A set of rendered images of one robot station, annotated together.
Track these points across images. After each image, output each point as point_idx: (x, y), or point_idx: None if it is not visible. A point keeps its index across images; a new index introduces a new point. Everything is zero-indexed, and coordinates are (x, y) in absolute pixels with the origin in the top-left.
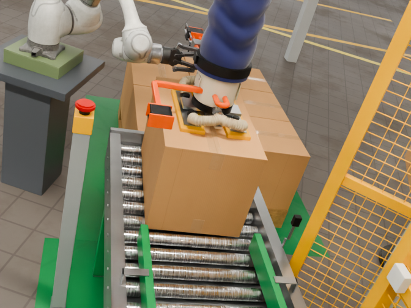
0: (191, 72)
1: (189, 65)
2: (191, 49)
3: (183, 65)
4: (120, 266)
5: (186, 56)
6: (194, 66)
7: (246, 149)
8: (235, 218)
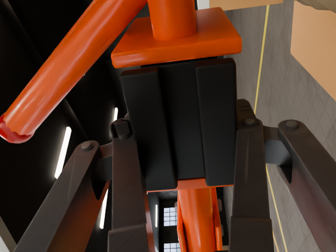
0: (307, 131)
1: (247, 161)
2: (60, 188)
3: (265, 206)
4: None
5: (144, 210)
6: (233, 115)
7: None
8: None
